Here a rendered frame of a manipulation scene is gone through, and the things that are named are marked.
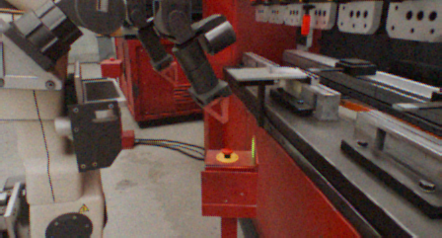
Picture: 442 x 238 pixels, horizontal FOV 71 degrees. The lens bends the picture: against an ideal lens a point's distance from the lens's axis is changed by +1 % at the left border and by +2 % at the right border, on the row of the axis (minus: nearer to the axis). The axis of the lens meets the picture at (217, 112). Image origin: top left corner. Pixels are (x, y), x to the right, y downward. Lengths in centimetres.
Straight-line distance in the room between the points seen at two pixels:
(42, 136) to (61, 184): 12
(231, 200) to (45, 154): 49
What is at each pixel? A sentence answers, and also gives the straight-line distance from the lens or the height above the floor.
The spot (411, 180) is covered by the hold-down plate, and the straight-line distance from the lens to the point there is 76.
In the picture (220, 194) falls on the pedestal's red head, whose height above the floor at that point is 74.
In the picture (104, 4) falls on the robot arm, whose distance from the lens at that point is 55.
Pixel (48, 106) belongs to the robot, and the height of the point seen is 103.
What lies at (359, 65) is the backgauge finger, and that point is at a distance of 134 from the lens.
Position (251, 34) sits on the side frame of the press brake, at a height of 108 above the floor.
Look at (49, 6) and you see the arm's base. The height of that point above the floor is 124.
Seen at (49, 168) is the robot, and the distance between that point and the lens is 80.
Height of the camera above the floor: 124
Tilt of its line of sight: 19 degrees down
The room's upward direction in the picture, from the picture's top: straight up
